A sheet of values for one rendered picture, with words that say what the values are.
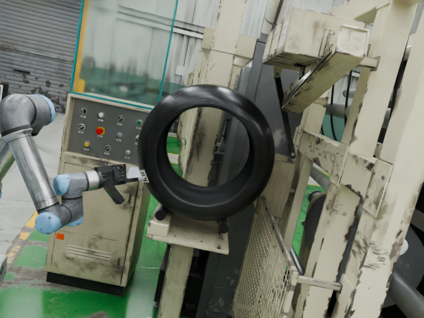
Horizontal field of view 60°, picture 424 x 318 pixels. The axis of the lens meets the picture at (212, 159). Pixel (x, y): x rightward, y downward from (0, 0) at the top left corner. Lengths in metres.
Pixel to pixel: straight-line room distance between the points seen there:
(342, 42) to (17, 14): 10.20
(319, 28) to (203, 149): 0.89
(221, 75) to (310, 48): 0.68
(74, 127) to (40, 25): 8.54
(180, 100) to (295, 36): 0.52
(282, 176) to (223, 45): 0.71
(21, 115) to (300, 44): 0.94
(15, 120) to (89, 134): 1.12
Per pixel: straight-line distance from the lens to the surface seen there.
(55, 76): 10.79
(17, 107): 1.38
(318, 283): 1.22
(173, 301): 2.22
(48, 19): 10.91
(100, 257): 2.60
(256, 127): 1.52
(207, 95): 1.51
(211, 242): 1.70
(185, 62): 10.74
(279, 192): 1.90
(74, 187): 1.44
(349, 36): 1.24
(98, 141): 2.43
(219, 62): 1.88
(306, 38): 1.30
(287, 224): 1.98
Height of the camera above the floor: 1.47
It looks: 11 degrees down
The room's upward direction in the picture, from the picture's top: 12 degrees clockwise
